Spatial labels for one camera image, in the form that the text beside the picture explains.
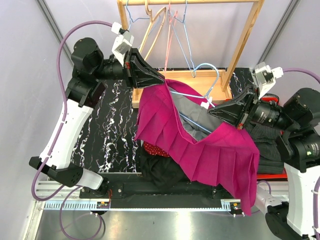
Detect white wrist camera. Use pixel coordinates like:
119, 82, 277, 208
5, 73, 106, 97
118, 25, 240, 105
252, 62, 284, 100
111, 22, 134, 66

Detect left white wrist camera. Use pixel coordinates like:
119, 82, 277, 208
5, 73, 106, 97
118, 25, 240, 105
111, 22, 134, 66

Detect black skirt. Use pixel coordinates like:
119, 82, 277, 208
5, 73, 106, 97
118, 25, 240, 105
140, 148, 189, 191

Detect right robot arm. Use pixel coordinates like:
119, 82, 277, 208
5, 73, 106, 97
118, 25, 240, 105
208, 85, 320, 240

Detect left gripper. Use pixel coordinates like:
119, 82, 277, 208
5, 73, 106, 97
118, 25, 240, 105
93, 46, 166, 91

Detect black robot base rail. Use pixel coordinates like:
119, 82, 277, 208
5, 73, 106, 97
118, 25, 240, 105
78, 172, 241, 212

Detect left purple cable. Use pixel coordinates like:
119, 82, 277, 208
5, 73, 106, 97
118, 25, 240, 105
32, 21, 116, 202

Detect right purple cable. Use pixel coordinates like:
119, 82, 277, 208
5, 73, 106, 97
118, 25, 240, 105
282, 67, 320, 85

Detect pink wire hanger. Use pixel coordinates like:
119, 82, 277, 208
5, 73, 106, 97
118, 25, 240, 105
163, 1, 178, 75

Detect purple cable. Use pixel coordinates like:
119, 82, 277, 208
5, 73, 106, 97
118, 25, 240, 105
282, 67, 320, 85
32, 21, 116, 202

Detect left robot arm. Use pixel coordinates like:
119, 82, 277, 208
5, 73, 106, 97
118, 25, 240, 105
29, 37, 165, 198

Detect red plastic crate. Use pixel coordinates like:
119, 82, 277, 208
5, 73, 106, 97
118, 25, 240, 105
257, 93, 287, 181

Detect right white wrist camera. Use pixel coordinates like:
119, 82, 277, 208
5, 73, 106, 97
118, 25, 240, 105
252, 62, 284, 100

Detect light blue wire hanger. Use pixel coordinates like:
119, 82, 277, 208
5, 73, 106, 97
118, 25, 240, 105
124, 0, 149, 32

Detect red polka dot skirt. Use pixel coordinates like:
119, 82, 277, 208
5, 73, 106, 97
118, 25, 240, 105
142, 141, 170, 158

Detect dark striped clothes in crate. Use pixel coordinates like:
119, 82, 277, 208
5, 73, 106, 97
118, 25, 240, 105
245, 122, 284, 174

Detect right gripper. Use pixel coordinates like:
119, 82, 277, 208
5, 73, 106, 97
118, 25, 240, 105
207, 82, 295, 130

